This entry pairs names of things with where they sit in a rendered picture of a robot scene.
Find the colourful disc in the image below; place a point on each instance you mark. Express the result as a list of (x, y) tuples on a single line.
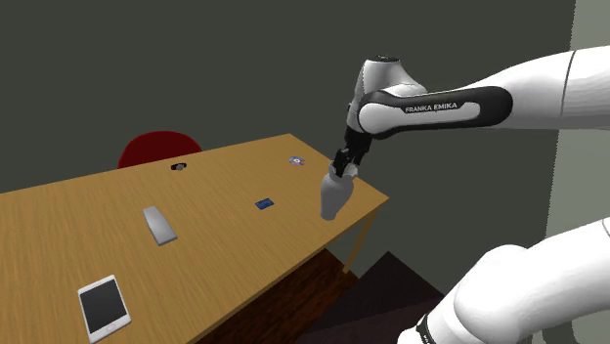
[(296, 160)]

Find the white tablet with dark screen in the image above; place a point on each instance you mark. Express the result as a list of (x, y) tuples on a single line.
[(103, 307)]

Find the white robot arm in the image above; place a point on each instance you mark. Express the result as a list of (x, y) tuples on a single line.
[(524, 102)]

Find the red round chair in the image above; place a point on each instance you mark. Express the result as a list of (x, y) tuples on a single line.
[(157, 146)]

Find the grey vase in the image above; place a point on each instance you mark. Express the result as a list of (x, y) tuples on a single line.
[(335, 195)]

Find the grey flat remote control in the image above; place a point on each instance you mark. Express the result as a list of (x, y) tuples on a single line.
[(159, 225)]

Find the small black and grey object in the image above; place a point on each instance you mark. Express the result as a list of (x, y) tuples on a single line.
[(178, 166)]

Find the blue card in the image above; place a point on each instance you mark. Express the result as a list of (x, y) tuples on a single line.
[(264, 204)]

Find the wooden table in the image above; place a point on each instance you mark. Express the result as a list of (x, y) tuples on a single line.
[(200, 224)]

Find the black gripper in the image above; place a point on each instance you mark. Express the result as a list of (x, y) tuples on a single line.
[(355, 143)]

